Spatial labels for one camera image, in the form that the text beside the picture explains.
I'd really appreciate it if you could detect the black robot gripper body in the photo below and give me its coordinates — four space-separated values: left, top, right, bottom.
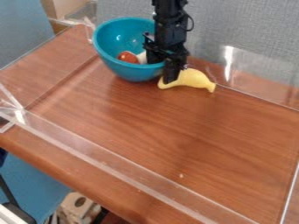
142 0 192 60

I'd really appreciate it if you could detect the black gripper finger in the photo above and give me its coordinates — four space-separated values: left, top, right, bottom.
163 54 187 84
144 44 166 64

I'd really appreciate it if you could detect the yellow toy banana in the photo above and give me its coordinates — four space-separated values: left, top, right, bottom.
158 68 216 93

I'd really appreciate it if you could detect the blue plastic bowl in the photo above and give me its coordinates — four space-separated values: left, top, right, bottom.
92 17 164 82

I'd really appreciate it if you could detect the red and white toy mushroom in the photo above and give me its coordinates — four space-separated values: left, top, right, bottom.
116 51 147 65

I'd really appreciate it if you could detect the clear acrylic table barrier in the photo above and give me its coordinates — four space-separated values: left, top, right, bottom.
0 25 299 224

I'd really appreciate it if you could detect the wooden shelf in background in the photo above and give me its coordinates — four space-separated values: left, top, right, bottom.
40 0 98 34

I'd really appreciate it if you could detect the wooden block with hole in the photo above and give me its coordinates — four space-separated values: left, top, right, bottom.
56 192 102 224

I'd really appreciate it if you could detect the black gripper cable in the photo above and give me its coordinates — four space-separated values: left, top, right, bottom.
182 8 196 32

